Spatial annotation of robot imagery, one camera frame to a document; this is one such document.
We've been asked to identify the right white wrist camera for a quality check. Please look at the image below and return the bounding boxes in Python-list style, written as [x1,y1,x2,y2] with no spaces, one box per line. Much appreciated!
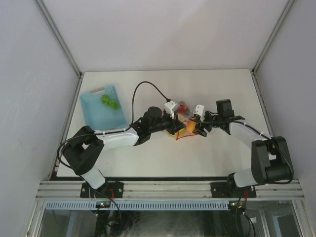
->
[193,105,204,117]

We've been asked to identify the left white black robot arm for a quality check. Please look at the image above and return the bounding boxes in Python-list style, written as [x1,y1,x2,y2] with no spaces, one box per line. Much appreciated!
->
[58,107,186,198]

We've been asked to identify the light blue plastic basket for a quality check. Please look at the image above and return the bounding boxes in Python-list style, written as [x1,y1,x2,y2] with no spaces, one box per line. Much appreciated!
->
[79,85,127,130]

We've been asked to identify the green fake grape bunch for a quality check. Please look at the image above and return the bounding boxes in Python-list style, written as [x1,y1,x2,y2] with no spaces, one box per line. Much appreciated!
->
[101,94,120,110]

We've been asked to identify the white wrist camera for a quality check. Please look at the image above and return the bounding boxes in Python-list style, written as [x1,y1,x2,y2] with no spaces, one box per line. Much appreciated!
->
[193,105,204,117]
[164,100,180,119]

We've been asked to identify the clear zip top bag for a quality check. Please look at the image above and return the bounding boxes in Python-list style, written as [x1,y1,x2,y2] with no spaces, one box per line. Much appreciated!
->
[167,101,197,141]

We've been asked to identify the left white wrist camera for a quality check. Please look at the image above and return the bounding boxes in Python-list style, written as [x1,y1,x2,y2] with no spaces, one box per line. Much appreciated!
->
[164,100,180,119]

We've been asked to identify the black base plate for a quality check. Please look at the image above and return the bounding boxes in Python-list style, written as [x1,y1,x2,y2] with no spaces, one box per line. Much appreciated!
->
[80,182,124,199]
[210,182,257,198]

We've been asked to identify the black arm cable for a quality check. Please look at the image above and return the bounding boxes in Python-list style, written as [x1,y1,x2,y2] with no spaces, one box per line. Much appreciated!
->
[237,115,296,185]
[56,80,172,168]

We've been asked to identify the light blue slotted cable duct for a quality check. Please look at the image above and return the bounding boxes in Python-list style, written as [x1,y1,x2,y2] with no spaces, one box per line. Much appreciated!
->
[46,200,230,211]

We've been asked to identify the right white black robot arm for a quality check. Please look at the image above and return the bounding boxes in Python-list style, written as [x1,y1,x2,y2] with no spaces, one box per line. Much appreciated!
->
[191,99,294,198]

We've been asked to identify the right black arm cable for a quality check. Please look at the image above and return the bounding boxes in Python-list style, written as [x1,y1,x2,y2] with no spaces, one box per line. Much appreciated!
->
[237,115,296,185]

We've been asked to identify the red fake strawberries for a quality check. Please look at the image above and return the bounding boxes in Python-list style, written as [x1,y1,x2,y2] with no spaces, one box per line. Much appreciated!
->
[177,103,190,115]

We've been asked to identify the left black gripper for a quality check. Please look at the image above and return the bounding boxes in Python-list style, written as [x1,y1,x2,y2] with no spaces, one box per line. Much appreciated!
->
[149,110,185,135]

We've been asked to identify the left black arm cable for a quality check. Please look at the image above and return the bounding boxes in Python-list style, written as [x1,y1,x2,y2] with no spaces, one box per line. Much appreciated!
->
[56,80,172,168]

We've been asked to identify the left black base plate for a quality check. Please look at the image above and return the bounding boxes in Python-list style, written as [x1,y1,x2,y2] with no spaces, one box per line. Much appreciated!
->
[80,182,124,199]

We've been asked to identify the orange fake peach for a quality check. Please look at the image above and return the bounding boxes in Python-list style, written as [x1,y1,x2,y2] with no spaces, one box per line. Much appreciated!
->
[186,121,196,133]

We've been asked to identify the aluminium front rail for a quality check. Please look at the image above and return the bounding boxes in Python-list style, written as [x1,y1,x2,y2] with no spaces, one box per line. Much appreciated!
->
[36,180,305,200]

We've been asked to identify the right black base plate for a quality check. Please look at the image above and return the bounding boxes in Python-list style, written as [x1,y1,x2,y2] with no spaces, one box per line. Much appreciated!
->
[210,182,257,198]

